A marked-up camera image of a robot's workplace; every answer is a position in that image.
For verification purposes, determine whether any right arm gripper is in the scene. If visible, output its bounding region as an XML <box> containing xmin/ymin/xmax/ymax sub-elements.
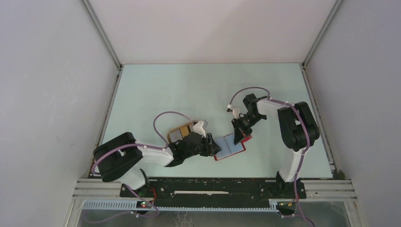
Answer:
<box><xmin>231</xmin><ymin>113</ymin><xmax>265</xmax><ymax>145</ymax></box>

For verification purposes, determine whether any red leather card holder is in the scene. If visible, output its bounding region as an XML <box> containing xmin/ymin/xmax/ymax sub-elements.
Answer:
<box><xmin>214</xmin><ymin>133</ymin><xmax>252</xmax><ymax>161</ymax></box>

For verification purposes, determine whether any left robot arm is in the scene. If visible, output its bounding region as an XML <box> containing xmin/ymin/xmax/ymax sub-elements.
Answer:
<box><xmin>91</xmin><ymin>132</ymin><xmax>222</xmax><ymax>197</ymax></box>

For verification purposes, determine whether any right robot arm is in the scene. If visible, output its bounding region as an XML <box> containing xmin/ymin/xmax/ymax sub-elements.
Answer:
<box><xmin>214</xmin><ymin>94</ymin><xmax>320</xmax><ymax>198</ymax></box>

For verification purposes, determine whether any beige oval plastic tray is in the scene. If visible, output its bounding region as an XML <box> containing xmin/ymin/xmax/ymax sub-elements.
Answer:
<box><xmin>166</xmin><ymin>122</ymin><xmax>194</xmax><ymax>143</ymax></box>

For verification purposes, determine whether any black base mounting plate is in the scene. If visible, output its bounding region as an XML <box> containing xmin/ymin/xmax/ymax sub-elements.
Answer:
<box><xmin>138</xmin><ymin>177</ymin><xmax>306</xmax><ymax>209</ymax></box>

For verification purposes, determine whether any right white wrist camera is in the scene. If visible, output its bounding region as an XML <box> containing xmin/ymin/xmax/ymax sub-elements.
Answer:
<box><xmin>227</xmin><ymin>104</ymin><xmax>241</xmax><ymax>119</ymax></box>

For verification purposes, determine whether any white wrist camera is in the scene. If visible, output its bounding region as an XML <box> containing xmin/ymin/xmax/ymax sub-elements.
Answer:
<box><xmin>192</xmin><ymin>120</ymin><xmax>208</xmax><ymax>138</ymax></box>
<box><xmin>227</xmin><ymin>104</ymin><xmax>241</xmax><ymax>119</ymax></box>

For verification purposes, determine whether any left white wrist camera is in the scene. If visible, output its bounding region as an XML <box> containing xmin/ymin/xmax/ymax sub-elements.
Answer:
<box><xmin>192</xmin><ymin>120</ymin><xmax>208</xmax><ymax>138</ymax></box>

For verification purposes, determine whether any aluminium frame rail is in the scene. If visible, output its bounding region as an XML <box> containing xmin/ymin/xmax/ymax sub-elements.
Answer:
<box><xmin>64</xmin><ymin>177</ymin><xmax>366</xmax><ymax>227</ymax></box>

